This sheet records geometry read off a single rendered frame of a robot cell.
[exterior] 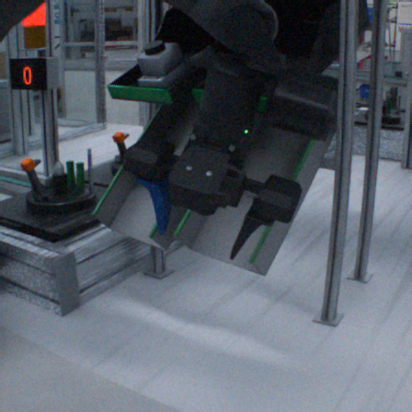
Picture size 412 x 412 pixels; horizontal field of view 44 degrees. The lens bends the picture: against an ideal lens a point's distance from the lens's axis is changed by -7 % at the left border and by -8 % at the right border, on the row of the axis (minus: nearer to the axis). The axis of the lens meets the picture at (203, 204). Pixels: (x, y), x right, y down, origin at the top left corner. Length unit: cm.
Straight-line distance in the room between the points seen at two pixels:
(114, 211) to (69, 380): 28
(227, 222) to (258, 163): 10
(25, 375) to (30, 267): 21
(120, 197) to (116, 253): 13
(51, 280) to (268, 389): 37
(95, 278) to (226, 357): 28
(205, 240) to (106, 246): 22
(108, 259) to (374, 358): 46
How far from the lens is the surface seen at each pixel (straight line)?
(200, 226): 77
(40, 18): 120
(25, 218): 99
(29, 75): 121
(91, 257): 90
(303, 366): 75
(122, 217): 84
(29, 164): 97
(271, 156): 79
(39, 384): 73
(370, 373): 75
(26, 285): 92
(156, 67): 74
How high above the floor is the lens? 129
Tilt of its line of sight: 19 degrees down
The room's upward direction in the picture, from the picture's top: straight up
